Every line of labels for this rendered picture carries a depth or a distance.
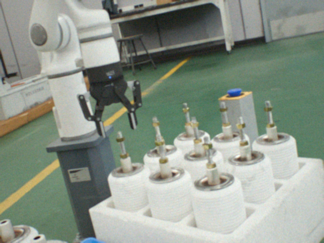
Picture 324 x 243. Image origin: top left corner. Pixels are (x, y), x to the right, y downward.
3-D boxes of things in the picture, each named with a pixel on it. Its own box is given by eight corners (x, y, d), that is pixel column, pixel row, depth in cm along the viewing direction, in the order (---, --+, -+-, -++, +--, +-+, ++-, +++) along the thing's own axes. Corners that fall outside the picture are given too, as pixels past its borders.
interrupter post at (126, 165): (121, 174, 91) (118, 160, 91) (124, 170, 94) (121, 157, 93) (131, 173, 91) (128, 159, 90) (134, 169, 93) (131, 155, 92)
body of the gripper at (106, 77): (85, 66, 82) (96, 111, 84) (125, 56, 84) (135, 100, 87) (79, 65, 89) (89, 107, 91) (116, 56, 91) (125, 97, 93)
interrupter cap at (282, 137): (296, 136, 92) (295, 133, 92) (279, 148, 88) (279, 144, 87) (267, 134, 98) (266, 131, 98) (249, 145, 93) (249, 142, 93)
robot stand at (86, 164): (73, 247, 115) (44, 147, 108) (92, 221, 129) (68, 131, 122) (121, 244, 111) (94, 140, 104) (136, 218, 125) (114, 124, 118)
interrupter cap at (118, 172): (107, 180, 89) (107, 177, 89) (116, 167, 97) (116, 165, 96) (140, 176, 88) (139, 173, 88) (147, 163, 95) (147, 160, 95)
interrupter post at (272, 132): (280, 139, 93) (278, 125, 92) (275, 143, 91) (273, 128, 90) (271, 138, 94) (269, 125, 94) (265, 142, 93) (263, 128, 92)
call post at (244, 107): (235, 199, 124) (217, 99, 116) (246, 190, 128) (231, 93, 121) (256, 203, 119) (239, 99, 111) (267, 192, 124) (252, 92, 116)
